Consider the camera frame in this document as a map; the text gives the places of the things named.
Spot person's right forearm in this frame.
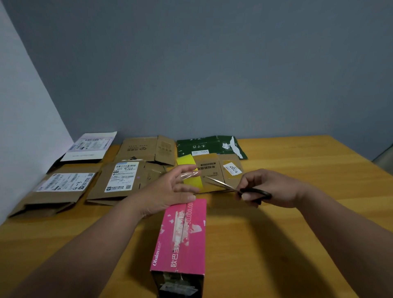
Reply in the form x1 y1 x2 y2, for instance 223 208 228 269
294 183 393 298

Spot small brown cardboard box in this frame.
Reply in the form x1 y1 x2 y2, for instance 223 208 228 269
165 153 245 194

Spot brown carton with label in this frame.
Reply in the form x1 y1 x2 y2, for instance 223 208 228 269
86 159 168 206

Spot person's left forearm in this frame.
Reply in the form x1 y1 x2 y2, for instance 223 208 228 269
9 196 149 298

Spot person's right hand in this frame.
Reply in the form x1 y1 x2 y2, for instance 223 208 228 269
235 168 307 209

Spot black scissors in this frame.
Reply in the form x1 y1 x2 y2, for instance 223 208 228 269
204 175 273 205

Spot beige chair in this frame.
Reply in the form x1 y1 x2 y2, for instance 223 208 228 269
372 144 393 176

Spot plain brown carton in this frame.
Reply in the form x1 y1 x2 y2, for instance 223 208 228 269
115 135 178 167

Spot person's left hand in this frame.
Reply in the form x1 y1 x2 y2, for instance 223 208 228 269
132 164 202 219

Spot pink and black carton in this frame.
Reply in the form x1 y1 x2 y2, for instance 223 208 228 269
149 199 207 298

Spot yellow tape roll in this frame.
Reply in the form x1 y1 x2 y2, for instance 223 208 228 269
176 154 204 192

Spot green box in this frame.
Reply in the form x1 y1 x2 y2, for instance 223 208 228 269
176 135 248 160

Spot black box white label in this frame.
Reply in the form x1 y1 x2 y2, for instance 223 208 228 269
46 131 118 174

